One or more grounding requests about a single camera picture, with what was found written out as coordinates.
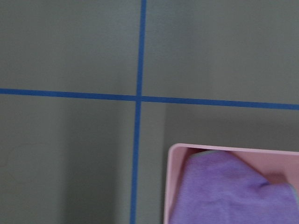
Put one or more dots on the purple microfiber cloth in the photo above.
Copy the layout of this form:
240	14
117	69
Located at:
219	188

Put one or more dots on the pink plastic tray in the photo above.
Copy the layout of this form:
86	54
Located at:
275	165

